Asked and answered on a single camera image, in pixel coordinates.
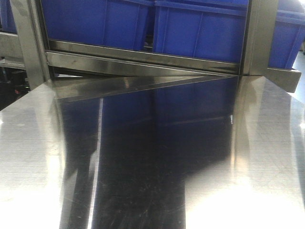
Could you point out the stainless steel shelf rack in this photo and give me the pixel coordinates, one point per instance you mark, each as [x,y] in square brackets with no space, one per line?
[41,55]

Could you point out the blue plastic bin left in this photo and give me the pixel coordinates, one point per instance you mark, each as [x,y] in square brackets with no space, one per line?
[113,23]

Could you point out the blue plastic bin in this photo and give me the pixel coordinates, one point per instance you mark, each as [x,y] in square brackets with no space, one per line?
[113,23]
[205,30]
[289,33]

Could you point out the blue plastic bin middle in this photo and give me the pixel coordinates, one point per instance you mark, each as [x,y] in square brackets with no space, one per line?
[205,30]

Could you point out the blue plastic bin right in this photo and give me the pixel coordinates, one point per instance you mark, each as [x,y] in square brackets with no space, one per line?
[289,33]

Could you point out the blue bin far left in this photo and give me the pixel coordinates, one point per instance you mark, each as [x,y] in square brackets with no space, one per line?
[6,17]

